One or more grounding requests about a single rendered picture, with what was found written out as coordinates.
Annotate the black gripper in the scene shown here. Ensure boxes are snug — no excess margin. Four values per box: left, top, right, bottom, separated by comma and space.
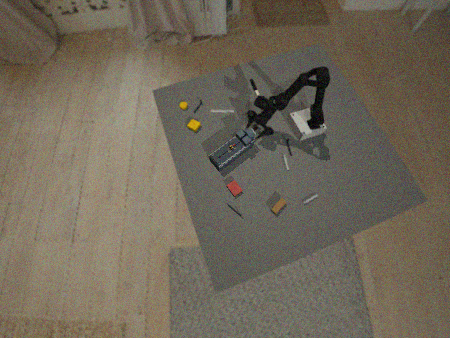
246, 110, 274, 139

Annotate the red rectangular block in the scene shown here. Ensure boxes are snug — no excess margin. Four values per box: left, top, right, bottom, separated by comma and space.
226, 180, 243, 197

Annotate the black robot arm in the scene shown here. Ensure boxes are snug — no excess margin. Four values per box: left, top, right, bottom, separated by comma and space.
253, 67, 331, 130

